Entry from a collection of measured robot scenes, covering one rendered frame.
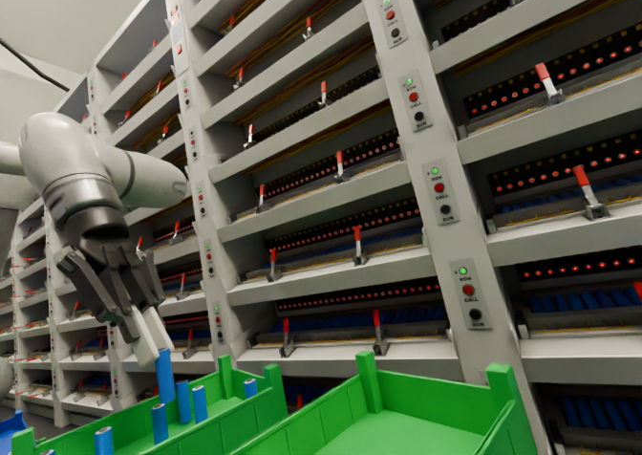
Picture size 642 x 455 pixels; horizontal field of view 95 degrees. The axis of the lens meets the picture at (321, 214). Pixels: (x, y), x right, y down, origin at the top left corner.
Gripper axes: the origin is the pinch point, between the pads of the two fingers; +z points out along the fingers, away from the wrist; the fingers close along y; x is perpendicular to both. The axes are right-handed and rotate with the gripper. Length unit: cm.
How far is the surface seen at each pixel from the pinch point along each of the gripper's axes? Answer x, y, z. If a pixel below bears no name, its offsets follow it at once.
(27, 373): -212, -99, -71
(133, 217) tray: -45, -57, -64
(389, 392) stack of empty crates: 20.0, -11.1, 24.8
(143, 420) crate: -16.5, -7.6, 7.8
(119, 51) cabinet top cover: -13, -61, -139
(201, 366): -41, -49, 2
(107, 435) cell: -9.0, 2.8, 7.5
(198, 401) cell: -5.1, -7.5, 10.7
